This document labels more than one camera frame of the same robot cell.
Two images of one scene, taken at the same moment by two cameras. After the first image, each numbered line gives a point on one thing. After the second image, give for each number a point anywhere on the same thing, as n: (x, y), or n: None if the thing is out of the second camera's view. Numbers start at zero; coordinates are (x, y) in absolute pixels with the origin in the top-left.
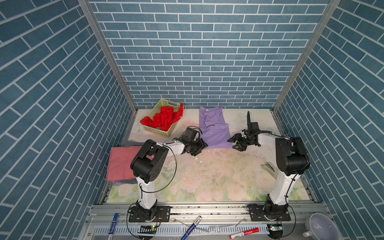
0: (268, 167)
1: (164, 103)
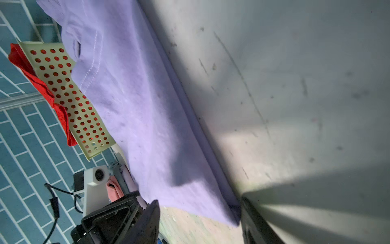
0: None
1: (53, 64)
